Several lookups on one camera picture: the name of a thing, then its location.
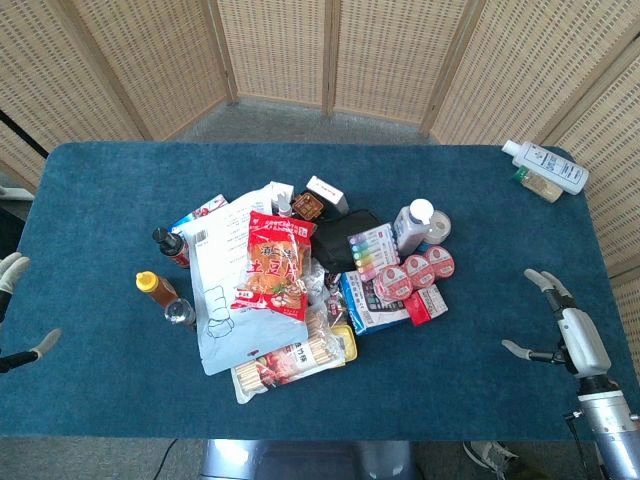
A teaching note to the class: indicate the blue calculator box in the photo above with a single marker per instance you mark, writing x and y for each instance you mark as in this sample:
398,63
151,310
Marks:
367,310

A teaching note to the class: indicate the large white plastic pouch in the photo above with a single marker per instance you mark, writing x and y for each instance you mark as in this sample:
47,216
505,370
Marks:
215,305

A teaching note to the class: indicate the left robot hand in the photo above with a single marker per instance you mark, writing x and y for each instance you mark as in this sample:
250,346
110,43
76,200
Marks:
11,275

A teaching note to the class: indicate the blue table mat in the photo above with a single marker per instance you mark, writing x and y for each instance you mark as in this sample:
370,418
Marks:
100,350

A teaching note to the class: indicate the white pump bottle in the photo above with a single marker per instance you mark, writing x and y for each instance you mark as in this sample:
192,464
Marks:
412,225

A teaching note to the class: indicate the white labelled lotion bottle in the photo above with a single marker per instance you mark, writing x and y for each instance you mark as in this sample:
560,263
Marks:
552,165

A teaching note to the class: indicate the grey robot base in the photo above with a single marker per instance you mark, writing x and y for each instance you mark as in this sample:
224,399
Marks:
307,460

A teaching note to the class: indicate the pastel highlighter pen pack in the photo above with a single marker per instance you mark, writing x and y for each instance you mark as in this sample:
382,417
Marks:
374,251

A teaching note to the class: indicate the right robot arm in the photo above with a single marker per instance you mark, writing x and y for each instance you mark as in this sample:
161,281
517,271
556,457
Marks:
610,415

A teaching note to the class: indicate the black cap sauce bottle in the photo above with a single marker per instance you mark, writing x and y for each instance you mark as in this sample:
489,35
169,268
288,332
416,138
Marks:
172,246

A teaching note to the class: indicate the yellow cap honey bottle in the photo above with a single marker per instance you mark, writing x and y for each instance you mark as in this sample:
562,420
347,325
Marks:
155,288

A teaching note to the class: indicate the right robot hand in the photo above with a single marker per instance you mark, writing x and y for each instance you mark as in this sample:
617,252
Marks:
576,330

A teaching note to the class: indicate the crinkled clear wrapper snack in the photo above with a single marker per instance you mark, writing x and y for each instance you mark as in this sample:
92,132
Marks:
325,295

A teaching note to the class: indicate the black zip pouch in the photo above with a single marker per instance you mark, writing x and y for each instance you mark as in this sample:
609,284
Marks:
342,240

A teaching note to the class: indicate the grey sneaker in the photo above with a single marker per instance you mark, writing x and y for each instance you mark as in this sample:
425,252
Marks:
490,456

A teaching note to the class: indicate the red potato chip bag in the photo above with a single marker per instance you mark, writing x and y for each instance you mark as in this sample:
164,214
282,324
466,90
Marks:
276,265

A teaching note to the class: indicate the small red white box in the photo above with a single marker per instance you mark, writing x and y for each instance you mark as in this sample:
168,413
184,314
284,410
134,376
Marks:
426,305

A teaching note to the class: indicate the bamboo skewer pack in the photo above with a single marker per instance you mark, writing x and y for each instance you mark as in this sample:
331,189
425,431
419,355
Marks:
295,357

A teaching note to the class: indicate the brown label dark packet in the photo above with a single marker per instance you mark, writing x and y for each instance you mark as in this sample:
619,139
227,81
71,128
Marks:
307,205

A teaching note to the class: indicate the small clear jar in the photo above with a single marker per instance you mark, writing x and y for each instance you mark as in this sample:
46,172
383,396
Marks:
538,186

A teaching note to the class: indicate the red lidded jelly cup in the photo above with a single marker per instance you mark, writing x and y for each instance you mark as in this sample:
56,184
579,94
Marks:
419,270
441,260
394,281

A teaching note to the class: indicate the white red carton box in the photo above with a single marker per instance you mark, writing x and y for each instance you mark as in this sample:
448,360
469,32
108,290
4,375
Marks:
328,194

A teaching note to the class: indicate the woven bamboo folding screen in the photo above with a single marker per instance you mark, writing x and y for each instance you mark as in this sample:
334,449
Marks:
320,55

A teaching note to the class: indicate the red blue snack packet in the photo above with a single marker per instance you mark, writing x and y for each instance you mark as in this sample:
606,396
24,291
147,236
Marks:
205,208

